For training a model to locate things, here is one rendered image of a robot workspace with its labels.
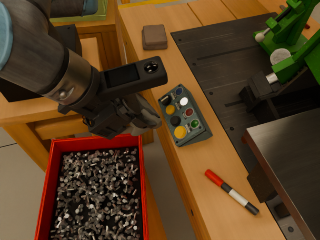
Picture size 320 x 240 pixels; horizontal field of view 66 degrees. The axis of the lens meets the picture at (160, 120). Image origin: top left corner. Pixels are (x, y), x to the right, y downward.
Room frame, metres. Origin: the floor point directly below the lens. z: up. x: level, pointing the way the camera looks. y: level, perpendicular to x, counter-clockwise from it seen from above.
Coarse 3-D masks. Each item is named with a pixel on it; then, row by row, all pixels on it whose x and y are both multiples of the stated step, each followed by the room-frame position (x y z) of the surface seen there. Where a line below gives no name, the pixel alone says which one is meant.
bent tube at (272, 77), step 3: (300, 69) 0.43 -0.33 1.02; (273, 72) 0.45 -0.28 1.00; (267, 75) 0.45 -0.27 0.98; (270, 75) 0.44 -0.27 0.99; (273, 75) 0.44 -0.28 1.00; (267, 78) 0.44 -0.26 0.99; (270, 78) 0.43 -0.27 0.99; (273, 78) 0.43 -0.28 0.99; (276, 78) 0.43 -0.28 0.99; (270, 81) 0.43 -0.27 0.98; (273, 81) 0.43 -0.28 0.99; (276, 81) 0.43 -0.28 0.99; (279, 81) 0.43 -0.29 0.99; (270, 84) 0.42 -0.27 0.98
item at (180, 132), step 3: (180, 126) 0.33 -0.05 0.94; (177, 129) 0.32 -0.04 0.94; (180, 129) 0.32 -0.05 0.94; (183, 129) 0.32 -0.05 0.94; (174, 132) 0.32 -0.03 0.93; (177, 132) 0.31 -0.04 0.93; (180, 132) 0.31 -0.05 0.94; (183, 132) 0.31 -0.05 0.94; (177, 135) 0.31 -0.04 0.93; (180, 135) 0.30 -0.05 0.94; (183, 135) 0.30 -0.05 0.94
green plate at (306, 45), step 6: (318, 30) 0.35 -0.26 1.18; (312, 36) 0.35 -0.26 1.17; (318, 36) 0.34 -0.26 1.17; (306, 42) 0.36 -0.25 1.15; (312, 42) 0.35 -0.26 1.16; (318, 42) 0.35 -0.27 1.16; (300, 48) 0.36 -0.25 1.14; (306, 48) 0.35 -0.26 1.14; (312, 48) 0.35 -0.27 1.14; (318, 48) 0.35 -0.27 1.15; (300, 54) 0.36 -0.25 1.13; (306, 54) 0.36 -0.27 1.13; (312, 54) 0.35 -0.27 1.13; (318, 54) 0.34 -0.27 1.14; (294, 60) 0.36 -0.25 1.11; (300, 60) 0.36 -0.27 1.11; (306, 60) 0.35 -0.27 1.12; (312, 60) 0.34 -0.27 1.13; (318, 60) 0.33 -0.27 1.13; (300, 66) 0.38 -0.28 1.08; (312, 66) 0.34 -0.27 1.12; (318, 66) 0.33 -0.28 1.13; (312, 72) 0.33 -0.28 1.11; (318, 72) 0.32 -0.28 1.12; (318, 78) 0.31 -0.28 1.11
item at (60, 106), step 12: (96, 72) 0.27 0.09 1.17; (96, 84) 0.25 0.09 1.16; (84, 96) 0.23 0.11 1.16; (96, 96) 0.25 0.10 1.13; (132, 96) 0.29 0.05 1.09; (60, 108) 0.24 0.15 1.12; (72, 108) 0.24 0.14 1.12; (84, 108) 0.25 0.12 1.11; (96, 108) 0.25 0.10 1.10; (108, 108) 0.25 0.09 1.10; (120, 108) 0.25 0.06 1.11; (132, 108) 0.26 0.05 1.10; (96, 120) 0.24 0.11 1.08; (108, 120) 0.24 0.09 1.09; (120, 120) 0.25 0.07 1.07; (96, 132) 0.23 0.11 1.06; (108, 132) 0.24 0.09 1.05; (120, 132) 0.24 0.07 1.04
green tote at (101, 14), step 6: (102, 0) 1.00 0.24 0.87; (102, 6) 0.99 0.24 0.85; (96, 12) 0.98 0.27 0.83; (102, 12) 0.99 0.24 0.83; (54, 18) 0.97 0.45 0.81; (60, 18) 0.97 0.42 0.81; (66, 18) 0.97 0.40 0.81; (72, 18) 0.97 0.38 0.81; (78, 18) 0.97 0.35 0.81; (84, 18) 0.98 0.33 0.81; (90, 18) 0.98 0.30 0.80; (96, 18) 0.98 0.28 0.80; (102, 18) 0.99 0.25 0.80
